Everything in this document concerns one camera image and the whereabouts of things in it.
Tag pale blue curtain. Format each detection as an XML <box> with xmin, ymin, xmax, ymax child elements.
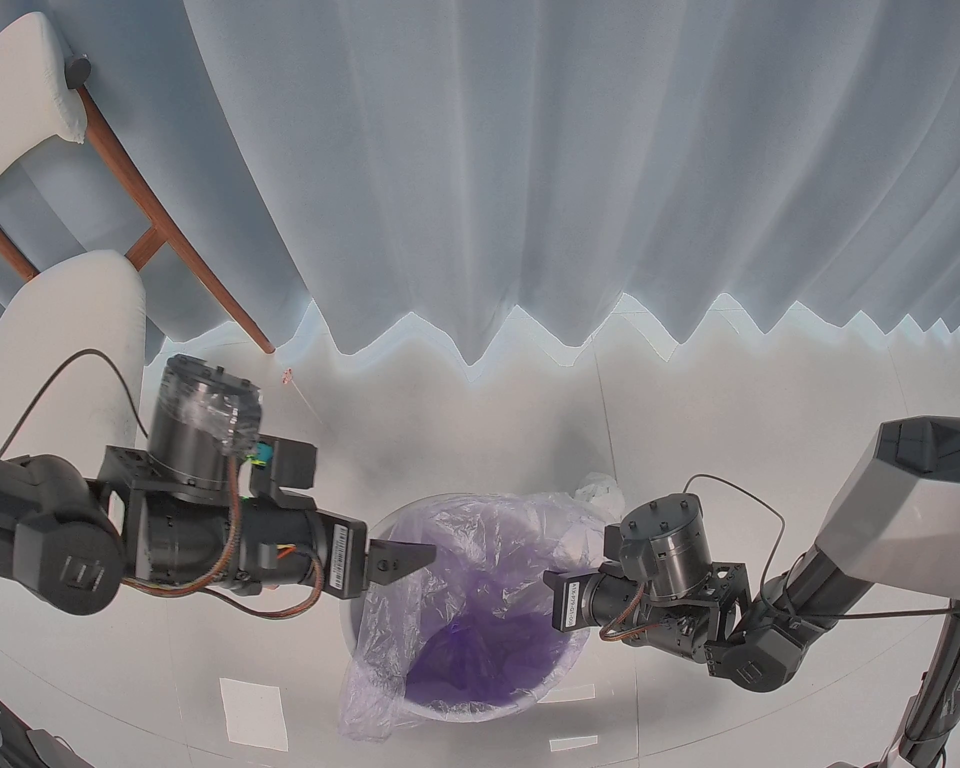
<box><xmin>0</xmin><ymin>0</ymin><xmax>960</xmax><ymax>374</ymax></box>

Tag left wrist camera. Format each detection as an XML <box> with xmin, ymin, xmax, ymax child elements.
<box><xmin>247</xmin><ymin>435</ymin><xmax>318</xmax><ymax>511</ymax></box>

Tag white cushioned wooden chair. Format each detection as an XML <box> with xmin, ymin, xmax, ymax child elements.
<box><xmin>0</xmin><ymin>11</ymin><xmax>277</xmax><ymax>466</ymax></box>

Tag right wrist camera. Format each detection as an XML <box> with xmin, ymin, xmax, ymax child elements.
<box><xmin>602</xmin><ymin>522</ymin><xmax>639</xmax><ymax>580</ymax></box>

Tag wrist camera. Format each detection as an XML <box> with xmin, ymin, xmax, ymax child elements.
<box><xmin>247</xmin><ymin>435</ymin><xmax>318</xmax><ymax>511</ymax></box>
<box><xmin>602</xmin><ymin>522</ymin><xmax>639</xmax><ymax>580</ymax></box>

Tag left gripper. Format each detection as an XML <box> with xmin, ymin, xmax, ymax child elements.
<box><xmin>241</xmin><ymin>501</ymin><xmax>439</xmax><ymax>603</ymax></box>

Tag black cable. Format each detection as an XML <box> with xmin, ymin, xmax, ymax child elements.
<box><xmin>0</xmin><ymin>348</ymin><xmax>150</xmax><ymax>459</ymax></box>
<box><xmin>684</xmin><ymin>472</ymin><xmax>960</xmax><ymax>624</ymax></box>

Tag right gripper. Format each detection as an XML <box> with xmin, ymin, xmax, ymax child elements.
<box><xmin>544</xmin><ymin>564</ymin><xmax>648</xmax><ymax>635</ymax></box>

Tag white trash bin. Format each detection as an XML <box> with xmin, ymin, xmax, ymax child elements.
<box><xmin>339</xmin><ymin>491</ymin><xmax>594</xmax><ymax>725</ymax></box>

